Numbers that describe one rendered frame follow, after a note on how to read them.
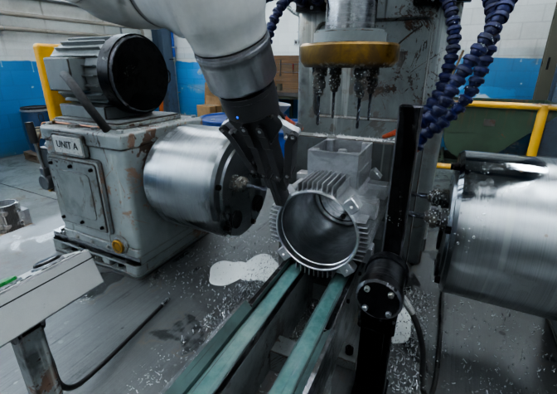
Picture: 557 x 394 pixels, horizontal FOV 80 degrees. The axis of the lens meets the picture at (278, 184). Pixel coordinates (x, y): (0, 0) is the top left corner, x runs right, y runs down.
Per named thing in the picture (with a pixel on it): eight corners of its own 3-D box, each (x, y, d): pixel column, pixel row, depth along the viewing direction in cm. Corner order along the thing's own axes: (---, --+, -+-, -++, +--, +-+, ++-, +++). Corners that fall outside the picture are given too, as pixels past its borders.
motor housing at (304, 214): (306, 224, 84) (308, 150, 78) (383, 240, 77) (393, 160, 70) (268, 264, 68) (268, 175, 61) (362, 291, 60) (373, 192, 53)
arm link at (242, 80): (216, 22, 43) (230, 65, 47) (177, 59, 38) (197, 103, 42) (280, 18, 39) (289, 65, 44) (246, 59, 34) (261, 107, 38)
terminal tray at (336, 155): (324, 168, 78) (326, 138, 75) (370, 174, 73) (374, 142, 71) (305, 184, 67) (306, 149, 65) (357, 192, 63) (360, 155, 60)
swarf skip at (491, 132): (435, 169, 436) (446, 103, 407) (437, 153, 516) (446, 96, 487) (548, 182, 388) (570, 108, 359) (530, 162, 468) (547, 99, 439)
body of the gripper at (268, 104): (285, 66, 43) (297, 124, 50) (230, 66, 47) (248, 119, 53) (261, 101, 39) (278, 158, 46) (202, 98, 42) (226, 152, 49)
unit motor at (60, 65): (110, 176, 113) (85, 39, 98) (187, 192, 99) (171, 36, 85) (28, 203, 91) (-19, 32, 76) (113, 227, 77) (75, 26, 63)
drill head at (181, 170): (177, 194, 105) (168, 114, 97) (283, 216, 90) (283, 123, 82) (108, 227, 84) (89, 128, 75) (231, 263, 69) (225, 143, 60)
